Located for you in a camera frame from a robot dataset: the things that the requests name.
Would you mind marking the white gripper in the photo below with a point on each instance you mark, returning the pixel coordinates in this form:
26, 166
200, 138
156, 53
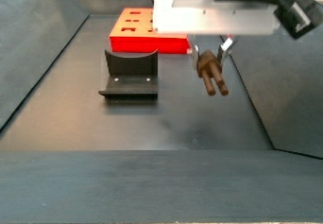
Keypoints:
215, 18

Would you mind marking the brown three prong object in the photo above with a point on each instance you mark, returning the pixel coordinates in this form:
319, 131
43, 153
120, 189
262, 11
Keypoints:
208, 70

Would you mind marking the dark grey cradle fixture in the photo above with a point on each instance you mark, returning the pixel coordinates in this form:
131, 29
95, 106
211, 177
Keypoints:
132, 77

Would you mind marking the red shape sorter block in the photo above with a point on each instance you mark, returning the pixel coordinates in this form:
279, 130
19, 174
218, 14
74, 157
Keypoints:
134, 36

